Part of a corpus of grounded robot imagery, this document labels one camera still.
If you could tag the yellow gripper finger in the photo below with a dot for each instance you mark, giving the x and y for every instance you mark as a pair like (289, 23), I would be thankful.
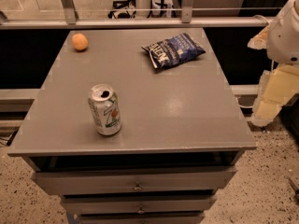
(259, 41)
(275, 89)

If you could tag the orange fruit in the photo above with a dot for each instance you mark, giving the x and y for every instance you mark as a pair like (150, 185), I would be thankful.
(80, 42)

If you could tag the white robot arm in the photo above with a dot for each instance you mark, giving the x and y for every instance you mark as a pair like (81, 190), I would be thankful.
(283, 35)

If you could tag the blue chip bag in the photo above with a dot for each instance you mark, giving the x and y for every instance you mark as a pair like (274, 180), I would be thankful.
(173, 51)

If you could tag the grey drawer cabinet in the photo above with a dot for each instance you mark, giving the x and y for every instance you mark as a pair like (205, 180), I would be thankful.
(182, 132)

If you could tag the black office chair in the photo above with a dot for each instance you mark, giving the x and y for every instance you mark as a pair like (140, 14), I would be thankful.
(120, 9)

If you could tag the green white soda can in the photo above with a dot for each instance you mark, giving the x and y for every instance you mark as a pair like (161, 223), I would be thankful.
(104, 105)

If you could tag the top drawer knob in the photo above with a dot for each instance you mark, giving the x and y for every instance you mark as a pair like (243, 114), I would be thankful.
(137, 187)

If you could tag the drawer knob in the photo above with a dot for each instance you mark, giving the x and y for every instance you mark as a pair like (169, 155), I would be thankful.
(137, 187)
(140, 210)

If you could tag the metal railing frame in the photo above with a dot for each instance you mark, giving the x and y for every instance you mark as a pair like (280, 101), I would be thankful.
(92, 14)

